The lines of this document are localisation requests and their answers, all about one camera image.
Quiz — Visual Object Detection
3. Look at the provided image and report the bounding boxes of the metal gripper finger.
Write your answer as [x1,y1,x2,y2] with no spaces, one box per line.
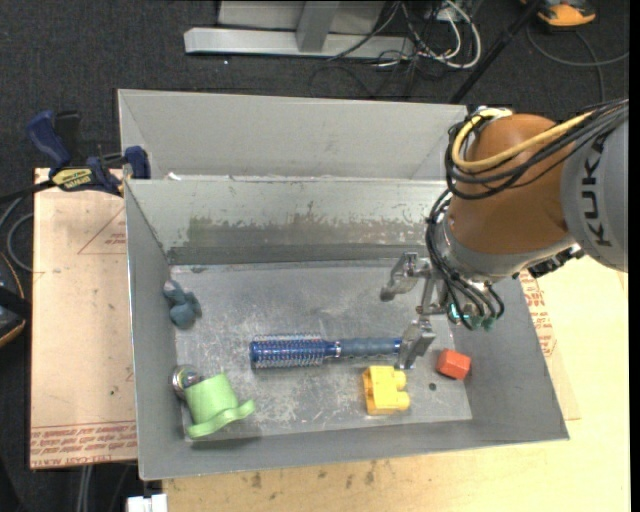
[396,319,438,371]
[379,251,434,302]

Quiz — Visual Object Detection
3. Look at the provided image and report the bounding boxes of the red-orange block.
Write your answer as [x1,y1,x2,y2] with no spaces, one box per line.
[434,348,473,381]

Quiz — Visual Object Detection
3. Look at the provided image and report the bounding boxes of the yellow toy block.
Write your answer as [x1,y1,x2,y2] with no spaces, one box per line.
[361,364,412,416]

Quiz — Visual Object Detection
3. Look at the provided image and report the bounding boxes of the grey metal bin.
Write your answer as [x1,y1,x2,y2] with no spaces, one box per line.
[117,88,571,482]

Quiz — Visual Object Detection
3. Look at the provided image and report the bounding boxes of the blue hairbrush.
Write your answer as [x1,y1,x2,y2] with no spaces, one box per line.
[248,333,404,372]

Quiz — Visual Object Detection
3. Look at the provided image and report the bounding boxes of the light green plastic cup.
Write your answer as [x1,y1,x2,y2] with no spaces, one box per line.
[183,372,257,441]

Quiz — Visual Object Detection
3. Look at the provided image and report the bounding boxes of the blue-grey toy animal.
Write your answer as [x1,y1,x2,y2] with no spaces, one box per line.
[162,279,203,330]

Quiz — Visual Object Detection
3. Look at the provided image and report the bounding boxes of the shiny silver metal ball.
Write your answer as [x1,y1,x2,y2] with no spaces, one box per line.
[171,364,204,400]

